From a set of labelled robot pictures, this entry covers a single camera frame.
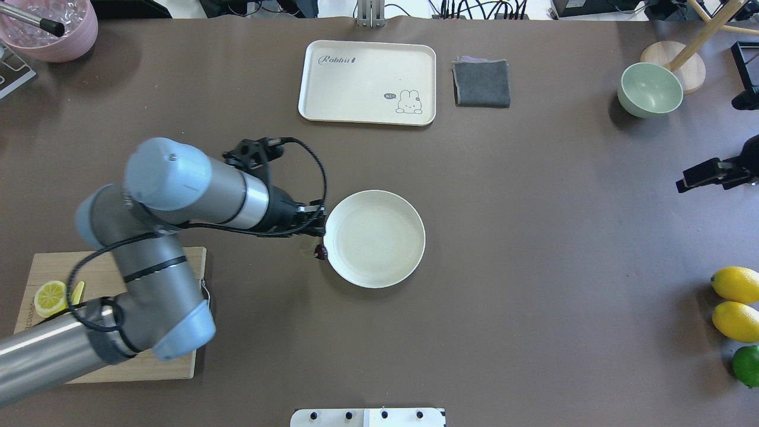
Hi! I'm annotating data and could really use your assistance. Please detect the yellow lemon right one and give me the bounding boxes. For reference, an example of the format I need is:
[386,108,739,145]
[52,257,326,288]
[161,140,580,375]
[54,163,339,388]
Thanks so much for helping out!
[710,266,758,304]

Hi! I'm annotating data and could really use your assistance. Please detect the wooden cutting board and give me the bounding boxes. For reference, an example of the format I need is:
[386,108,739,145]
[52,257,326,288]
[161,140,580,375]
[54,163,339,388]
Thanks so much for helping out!
[14,247,208,384]

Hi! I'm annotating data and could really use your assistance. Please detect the cream rabbit tray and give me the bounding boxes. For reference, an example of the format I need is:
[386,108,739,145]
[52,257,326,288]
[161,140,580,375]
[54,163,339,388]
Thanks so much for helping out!
[298,40,437,126]

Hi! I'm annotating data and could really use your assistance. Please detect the green lime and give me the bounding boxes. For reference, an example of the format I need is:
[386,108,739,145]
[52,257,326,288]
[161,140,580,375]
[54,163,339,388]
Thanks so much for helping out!
[732,345,758,387]

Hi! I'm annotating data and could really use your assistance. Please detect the lemon wedge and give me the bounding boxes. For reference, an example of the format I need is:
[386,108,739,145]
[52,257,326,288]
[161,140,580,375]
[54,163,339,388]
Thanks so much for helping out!
[71,281,86,306]

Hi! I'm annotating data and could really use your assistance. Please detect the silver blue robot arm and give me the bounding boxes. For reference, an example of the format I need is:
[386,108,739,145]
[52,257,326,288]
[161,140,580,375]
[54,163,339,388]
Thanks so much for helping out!
[2,137,326,406]

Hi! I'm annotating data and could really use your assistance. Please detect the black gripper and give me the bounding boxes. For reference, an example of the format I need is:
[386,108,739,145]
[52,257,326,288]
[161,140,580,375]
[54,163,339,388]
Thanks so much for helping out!
[264,186,326,237]

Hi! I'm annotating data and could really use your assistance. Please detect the black camera on tripod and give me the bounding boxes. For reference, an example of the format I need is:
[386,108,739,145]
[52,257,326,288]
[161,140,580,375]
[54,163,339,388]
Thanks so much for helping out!
[676,135,758,193]

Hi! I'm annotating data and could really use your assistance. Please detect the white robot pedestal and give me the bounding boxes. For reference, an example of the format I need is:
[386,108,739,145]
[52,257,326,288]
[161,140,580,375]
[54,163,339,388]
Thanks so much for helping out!
[290,407,447,426]

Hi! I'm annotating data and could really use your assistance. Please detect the wooden cup stand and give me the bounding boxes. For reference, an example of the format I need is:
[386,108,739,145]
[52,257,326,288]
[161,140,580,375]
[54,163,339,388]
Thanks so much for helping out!
[639,1,758,95]

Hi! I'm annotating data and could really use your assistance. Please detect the lemon half slice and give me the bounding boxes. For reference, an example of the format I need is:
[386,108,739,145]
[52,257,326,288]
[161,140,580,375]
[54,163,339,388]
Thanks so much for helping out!
[33,281,68,318]

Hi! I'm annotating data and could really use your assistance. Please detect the aluminium frame post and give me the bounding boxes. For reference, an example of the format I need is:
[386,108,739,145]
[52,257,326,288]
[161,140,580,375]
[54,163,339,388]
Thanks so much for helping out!
[355,0,387,28]

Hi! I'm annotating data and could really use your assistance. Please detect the light green bowl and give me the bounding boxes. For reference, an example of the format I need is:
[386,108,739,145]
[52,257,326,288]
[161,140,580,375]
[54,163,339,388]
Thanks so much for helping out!
[616,62,685,119]

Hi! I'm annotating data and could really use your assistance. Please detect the pink bowl with ice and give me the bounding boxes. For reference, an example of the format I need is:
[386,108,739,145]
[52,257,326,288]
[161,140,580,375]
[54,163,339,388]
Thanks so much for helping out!
[1,1,98,63]

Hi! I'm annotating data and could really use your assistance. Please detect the dark red cherry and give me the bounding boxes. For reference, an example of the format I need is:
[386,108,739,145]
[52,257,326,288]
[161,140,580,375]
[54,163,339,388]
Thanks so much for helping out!
[312,244,329,260]

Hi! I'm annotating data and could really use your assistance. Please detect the grey folded cloth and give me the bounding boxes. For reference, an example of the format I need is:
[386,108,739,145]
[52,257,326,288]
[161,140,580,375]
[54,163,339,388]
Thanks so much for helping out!
[452,56,511,109]

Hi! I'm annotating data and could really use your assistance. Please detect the black tool in bowl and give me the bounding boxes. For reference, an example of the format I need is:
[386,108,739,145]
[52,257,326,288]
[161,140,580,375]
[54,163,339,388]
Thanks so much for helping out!
[1,2,65,37]

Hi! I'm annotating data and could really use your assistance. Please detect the cream round plate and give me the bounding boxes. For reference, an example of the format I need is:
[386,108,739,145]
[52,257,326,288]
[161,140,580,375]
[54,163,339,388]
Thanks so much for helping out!
[323,190,426,289]

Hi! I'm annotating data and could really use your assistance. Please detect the yellow lemon near lime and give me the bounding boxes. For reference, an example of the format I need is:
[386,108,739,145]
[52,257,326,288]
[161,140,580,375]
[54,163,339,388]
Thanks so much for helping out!
[711,302,758,343]

